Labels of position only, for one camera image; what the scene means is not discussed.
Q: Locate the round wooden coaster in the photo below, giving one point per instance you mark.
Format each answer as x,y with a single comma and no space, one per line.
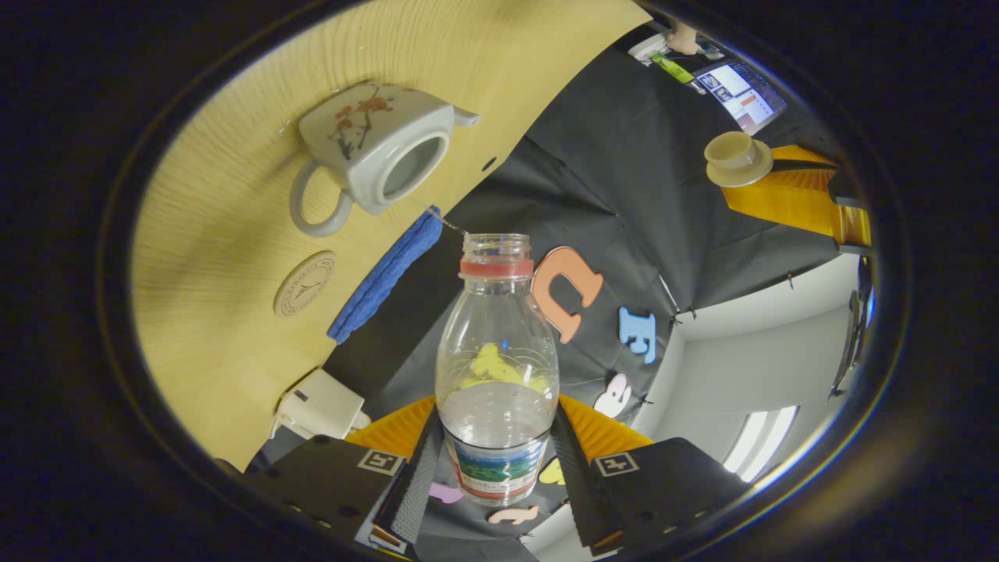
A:
305,283

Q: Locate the ceiling light panel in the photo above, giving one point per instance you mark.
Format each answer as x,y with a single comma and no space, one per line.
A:
761,445

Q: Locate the white floral teacup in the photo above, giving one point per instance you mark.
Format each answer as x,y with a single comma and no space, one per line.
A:
367,140

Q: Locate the green drink bottle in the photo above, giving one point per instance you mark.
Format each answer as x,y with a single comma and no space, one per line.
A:
673,68

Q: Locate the computer monitor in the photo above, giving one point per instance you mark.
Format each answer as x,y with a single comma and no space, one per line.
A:
737,94

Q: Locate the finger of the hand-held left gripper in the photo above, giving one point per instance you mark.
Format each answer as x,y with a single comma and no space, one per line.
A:
808,164
804,211

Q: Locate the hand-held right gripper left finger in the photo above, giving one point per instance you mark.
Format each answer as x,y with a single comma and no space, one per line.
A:
417,484

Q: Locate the clear plastic water bottle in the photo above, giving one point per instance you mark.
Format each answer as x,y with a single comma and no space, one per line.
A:
495,351

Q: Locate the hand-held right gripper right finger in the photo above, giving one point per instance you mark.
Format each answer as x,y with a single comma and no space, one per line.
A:
574,484

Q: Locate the blue folded towel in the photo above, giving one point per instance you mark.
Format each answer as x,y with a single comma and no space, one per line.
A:
382,277

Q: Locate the white toaster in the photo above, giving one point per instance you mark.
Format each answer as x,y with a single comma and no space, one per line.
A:
324,406

